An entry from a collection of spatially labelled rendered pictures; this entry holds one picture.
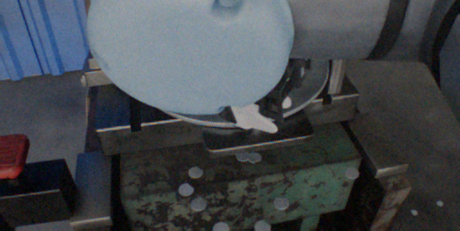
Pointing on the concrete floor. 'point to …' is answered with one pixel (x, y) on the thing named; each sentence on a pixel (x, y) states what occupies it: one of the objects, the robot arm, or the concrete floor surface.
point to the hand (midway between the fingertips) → (245, 116)
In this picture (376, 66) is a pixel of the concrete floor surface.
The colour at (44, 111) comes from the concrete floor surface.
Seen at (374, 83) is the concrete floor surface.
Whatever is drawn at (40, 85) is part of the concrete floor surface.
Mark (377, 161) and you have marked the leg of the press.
